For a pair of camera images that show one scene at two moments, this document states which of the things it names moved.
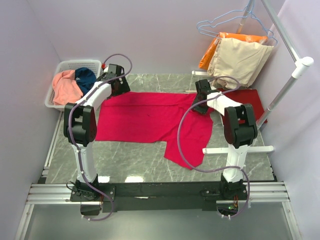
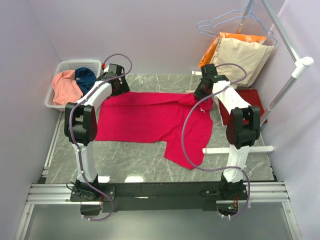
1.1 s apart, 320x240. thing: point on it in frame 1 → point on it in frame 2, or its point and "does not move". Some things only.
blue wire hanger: [225, 16] does not move
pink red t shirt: [146, 117] does not move
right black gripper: [200, 110] → [197, 93]
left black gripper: [124, 87] does not move
